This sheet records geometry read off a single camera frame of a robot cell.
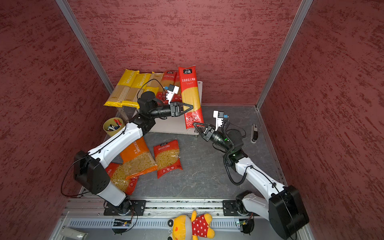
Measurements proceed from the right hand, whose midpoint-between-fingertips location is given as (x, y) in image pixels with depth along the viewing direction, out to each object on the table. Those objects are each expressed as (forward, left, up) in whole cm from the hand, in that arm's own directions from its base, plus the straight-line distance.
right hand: (191, 127), depth 67 cm
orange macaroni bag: (-2, +34, -29) cm, 44 cm away
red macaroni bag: (-1, +15, -28) cm, 32 cm away
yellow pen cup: (+19, +52, -21) cm, 59 cm away
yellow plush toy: (-36, +4, -25) cm, 44 cm away
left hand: (+6, -1, +5) cm, 8 cm away
